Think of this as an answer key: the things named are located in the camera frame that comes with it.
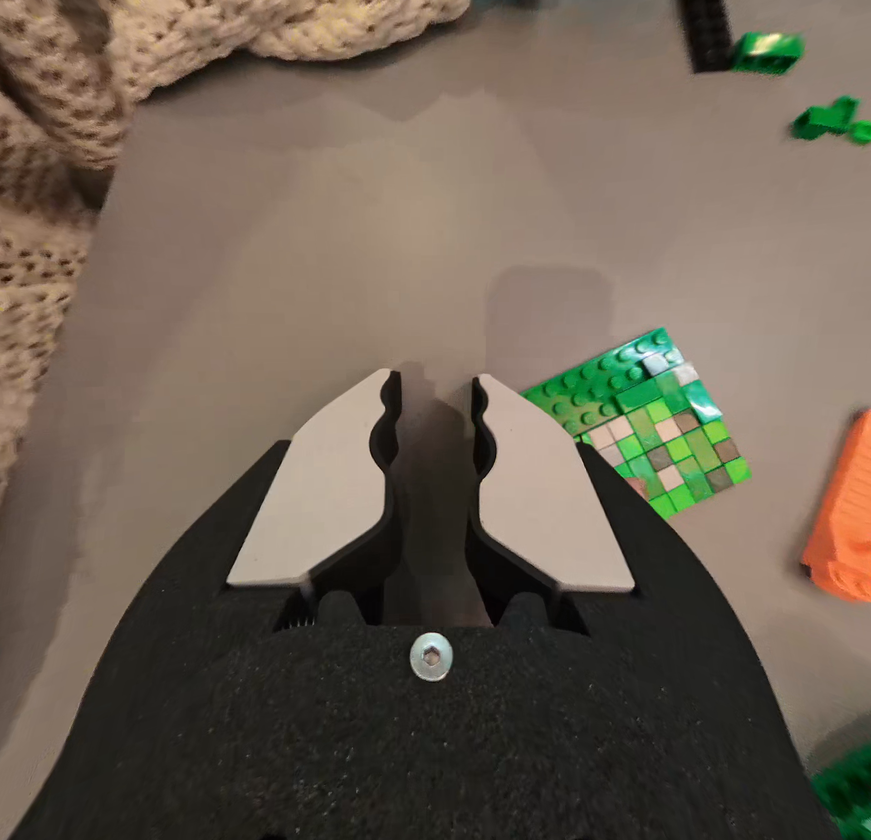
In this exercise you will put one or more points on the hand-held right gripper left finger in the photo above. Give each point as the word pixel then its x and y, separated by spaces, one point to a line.
pixel 320 493

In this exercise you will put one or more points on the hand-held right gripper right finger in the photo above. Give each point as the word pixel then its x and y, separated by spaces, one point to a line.
pixel 544 506

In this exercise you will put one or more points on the green lego mosaic plate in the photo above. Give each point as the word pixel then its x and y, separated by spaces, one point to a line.
pixel 653 432

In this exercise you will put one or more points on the green lego assembly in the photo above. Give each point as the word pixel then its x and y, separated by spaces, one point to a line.
pixel 850 799

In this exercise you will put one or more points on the green lego brick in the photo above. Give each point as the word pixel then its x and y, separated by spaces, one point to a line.
pixel 864 132
pixel 820 119
pixel 769 51

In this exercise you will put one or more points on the black lego brick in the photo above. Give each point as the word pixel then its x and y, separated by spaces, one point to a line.
pixel 708 23

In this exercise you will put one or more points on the orange ribbed plastic object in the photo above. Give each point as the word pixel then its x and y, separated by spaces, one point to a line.
pixel 850 513

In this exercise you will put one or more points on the cream knit sweater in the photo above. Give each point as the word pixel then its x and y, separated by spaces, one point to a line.
pixel 41 173

